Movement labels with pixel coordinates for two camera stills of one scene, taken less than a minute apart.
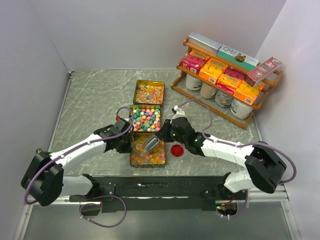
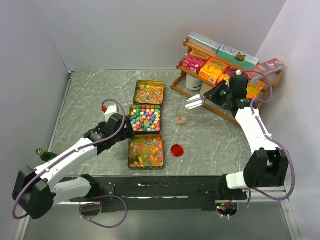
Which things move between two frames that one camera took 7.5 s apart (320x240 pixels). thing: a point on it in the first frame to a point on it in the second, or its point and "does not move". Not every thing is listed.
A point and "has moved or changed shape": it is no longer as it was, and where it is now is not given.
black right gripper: x=165 y=130 to x=212 y=95
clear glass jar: x=186 y=107 has moved or changed shape
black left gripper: x=129 y=147 to x=127 y=132
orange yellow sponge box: x=246 y=93 does not move
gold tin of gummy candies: x=139 y=158 does not move
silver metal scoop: x=152 y=143 to x=194 y=101
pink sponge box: x=193 y=61 does not move
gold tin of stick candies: x=149 y=92 does not move
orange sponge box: x=212 y=70 does not move
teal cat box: x=237 y=57 does not move
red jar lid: x=177 y=150 does not move
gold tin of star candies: x=147 y=118 does not move
